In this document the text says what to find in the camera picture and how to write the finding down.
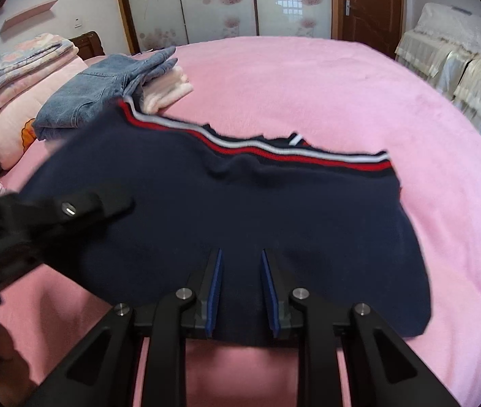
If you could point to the person's left hand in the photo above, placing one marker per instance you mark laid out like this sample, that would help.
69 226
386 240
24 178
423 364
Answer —
3 364

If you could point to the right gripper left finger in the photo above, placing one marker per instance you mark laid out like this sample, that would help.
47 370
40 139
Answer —
208 294

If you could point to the folded floral quilt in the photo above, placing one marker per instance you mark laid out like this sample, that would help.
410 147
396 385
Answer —
31 55

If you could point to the pink bed blanket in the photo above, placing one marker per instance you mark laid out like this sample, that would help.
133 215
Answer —
344 97

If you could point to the folded blue denim jeans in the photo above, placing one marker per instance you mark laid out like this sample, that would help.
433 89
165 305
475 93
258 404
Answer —
86 95

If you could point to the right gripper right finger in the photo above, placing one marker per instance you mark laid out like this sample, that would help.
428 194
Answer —
276 295

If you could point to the lace covered cabinet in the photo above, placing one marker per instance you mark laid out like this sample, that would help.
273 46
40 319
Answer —
444 49

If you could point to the folded cream white garment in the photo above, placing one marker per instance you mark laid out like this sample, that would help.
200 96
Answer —
165 90

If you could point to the wooden headboard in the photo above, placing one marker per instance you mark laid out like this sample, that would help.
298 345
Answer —
89 45

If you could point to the pink cartoon pillow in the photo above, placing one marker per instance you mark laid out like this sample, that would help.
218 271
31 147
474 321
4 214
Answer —
19 106

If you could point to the floral sliding wardrobe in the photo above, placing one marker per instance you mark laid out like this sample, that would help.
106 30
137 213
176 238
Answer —
156 24

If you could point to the brown wooden door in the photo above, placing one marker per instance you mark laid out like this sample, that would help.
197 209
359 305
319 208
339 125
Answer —
375 23

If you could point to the navy red varsity jacket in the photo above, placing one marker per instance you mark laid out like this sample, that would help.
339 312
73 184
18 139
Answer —
334 219

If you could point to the pink wall shelf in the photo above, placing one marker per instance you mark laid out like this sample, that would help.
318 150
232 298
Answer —
26 14

